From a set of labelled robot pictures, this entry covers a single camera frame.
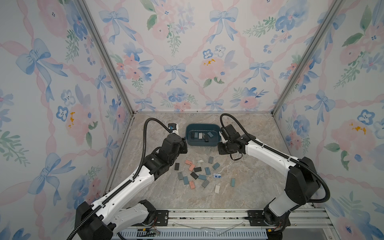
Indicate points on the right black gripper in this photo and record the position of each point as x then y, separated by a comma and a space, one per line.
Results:
220, 148

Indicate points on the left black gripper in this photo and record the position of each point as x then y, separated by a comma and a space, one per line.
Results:
183, 145

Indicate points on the grey eraser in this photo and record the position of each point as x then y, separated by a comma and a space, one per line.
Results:
211, 160
180, 176

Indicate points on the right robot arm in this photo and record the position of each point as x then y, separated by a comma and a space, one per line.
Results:
303, 183

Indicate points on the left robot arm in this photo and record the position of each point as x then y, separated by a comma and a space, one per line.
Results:
105, 217

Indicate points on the teal plastic storage box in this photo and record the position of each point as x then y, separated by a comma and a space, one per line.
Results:
204, 129

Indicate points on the pink eraser lower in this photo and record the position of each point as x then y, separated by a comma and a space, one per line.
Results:
192, 167

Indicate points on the blue eraser middle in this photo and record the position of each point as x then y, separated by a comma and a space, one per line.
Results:
207, 170

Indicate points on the white eraser bottom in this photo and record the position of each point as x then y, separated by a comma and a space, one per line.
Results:
217, 189

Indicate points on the grey-green eraser bottom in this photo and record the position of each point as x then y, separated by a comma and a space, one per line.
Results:
205, 183

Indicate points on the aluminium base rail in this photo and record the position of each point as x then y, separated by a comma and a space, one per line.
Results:
230, 224

